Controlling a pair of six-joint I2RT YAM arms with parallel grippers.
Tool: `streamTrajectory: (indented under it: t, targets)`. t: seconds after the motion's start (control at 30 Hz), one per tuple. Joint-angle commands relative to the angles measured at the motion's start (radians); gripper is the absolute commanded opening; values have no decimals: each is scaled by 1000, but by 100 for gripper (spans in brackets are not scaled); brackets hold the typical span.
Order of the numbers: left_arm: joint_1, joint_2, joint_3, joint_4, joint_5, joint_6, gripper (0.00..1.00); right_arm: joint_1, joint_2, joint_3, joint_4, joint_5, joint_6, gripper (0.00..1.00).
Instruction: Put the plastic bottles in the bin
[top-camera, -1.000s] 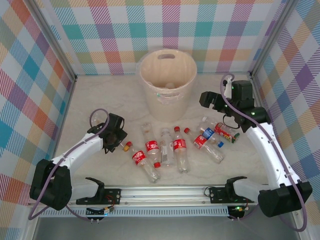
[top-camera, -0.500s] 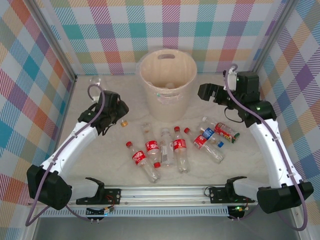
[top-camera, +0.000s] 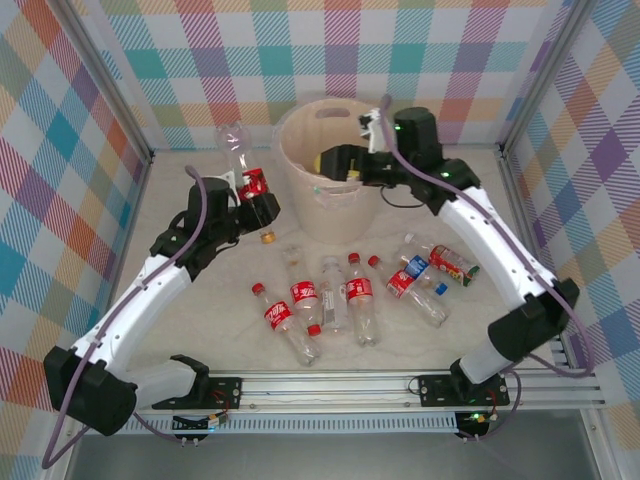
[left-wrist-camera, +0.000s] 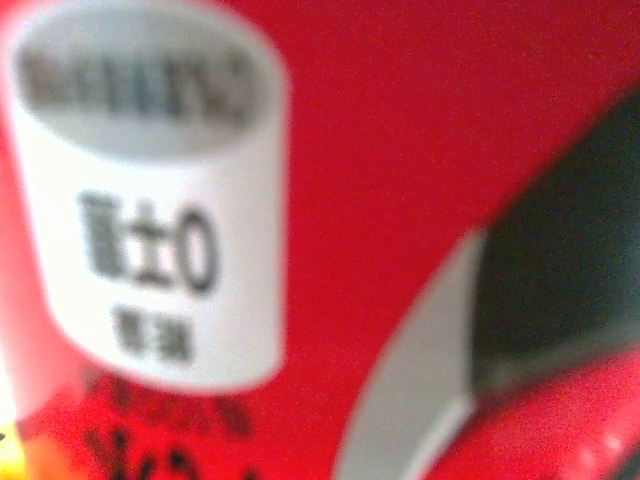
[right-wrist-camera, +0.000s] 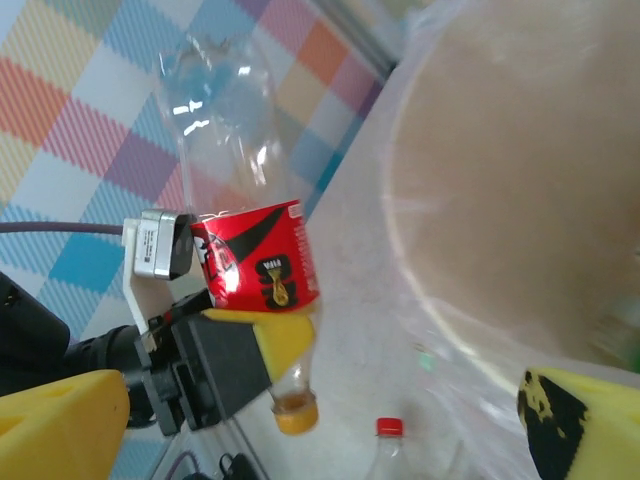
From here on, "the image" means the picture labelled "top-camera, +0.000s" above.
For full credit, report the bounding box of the Coca-Cola bottle yellow cap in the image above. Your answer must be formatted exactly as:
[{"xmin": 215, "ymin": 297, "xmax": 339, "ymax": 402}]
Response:
[{"xmin": 214, "ymin": 124, "xmax": 279, "ymax": 245}]

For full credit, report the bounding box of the red Qoo bottle white cap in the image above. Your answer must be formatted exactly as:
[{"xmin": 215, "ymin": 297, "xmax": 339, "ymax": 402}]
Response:
[{"xmin": 403, "ymin": 231, "xmax": 482, "ymax": 290}]

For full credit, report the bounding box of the clear bottle blue label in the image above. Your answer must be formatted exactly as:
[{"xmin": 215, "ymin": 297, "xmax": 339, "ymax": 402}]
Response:
[{"xmin": 399, "ymin": 253, "xmax": 449, "ymax": 296}]

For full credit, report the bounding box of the Coca-Cola bottle red cap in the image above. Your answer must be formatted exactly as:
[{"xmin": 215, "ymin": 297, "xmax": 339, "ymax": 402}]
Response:
[
  {"xmin": 367, "ymin": 254, "xmax": 451, "ymax": 329},
  {"xmin": 345, "ymin": 252, "xmax": 381, "ymax": 349},
  {"xmin": 282, "ymin": 244, "xmax": 324, "ymax": 337},
  {"xmin": 251, "ymin": 282, "xmax": 322, "ymax": 369}
]

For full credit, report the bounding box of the clear bottle white label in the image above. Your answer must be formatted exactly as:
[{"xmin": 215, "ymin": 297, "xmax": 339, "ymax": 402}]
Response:
[{"xmin": 319, "ymin": 255, "xmax": 351, "ymax": 334}]

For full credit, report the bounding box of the clear plastic bin liner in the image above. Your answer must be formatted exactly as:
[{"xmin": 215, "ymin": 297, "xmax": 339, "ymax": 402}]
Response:
[{"xmin": 272, "ymin": 99, "xmax": 386, "ymax": 211}]

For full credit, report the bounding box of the beige plastic bin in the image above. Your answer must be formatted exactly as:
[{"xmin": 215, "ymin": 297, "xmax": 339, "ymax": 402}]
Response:
[{"xmin": 278, "ymin": 98, "xmax": 386, "ymax": 245}]

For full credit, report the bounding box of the small black controller board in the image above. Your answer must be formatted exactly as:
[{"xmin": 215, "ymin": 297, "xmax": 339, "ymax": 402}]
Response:
[
  {"xmin": 455, "ymin": 409, "xmax": 501, "ymax": 441},
  {"xmin": 172, "ymin": 412, "xmax": 230, "ymax": 435}
]

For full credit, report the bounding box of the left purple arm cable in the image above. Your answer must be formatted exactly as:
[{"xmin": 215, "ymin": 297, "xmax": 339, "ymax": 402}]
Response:
[{"xmin": 41, "ymin": 164, "xmax": 211, "ymax": 470}]

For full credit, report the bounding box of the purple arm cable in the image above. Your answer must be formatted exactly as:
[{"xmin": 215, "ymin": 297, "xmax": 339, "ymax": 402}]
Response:
[
  {"xmin": 41, "ymin": 164, "xmax": 211, "ymax": 470},
  {"xmin": 380, "ymin": 93, "xmax": 597, "ymax": 444}
]

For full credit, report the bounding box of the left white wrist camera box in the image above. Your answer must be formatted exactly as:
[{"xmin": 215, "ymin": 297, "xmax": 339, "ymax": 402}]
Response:
[{"xmin": 219, "ymin": 169, "xmax": 241, "ymax": 199}]

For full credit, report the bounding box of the thin black cable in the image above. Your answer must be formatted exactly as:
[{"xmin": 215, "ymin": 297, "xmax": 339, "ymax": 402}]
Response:
[{"xmin": 379, "ymin": 184, "xmax": 427, "ymax": 210}]

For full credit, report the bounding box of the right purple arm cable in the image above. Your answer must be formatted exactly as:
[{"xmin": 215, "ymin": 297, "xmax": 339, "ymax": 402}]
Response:
[{"xmin": 380, "ymin": 93, "xmax": 597, "ymax": 444}]

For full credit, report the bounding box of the aluminium frame post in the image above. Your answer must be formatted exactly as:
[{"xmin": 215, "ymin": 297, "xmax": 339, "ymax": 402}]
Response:
[
  {"xmin": 497, "ymin": 0, "xmax": 599, "ymax": 156},
  {"xmin": 52, "ymin": 0, "xmax": 155, "ymax": 166}
]

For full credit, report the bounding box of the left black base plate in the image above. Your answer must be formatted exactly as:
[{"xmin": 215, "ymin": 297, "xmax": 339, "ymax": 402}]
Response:
[{"xmin": 152, "ymin": 377, "xmax": 244, "ymax": 411}]

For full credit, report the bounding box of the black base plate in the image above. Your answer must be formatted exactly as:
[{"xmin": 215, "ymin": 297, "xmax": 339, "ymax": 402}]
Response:
[
  {"xmin": 417, "ymin": 373, "xmax": 511, "ymax": 409},
  {"xmin": 152, "ymin": 377, "xmax": 244, "ymax": 411}
]

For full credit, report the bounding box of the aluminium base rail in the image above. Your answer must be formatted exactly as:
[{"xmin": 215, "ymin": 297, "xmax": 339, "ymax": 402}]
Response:
[{"xmin": 132, "ymin": 368, "xmax": 607, "ymax": 416}]

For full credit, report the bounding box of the white slotted cable duct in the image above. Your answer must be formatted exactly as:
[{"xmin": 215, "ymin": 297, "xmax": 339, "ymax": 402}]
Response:
[{"xmin": 122, "ymin": 412, "xmax": 460, "ymax": 436}]

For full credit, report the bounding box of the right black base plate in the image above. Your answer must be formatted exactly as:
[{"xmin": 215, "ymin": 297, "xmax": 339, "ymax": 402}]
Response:
[{"xmin": 417, "ymin": 373, "xmax": 511, "ymax": 409}]

